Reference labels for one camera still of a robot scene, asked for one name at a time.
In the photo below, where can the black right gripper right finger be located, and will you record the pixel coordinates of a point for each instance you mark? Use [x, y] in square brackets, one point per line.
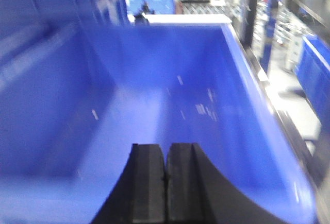
[198, 193]

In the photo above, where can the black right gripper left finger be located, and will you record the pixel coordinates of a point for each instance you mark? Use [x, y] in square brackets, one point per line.
[139, 194]

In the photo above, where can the upper blue bin right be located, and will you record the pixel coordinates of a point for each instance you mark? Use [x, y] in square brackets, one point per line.
[73, 103]

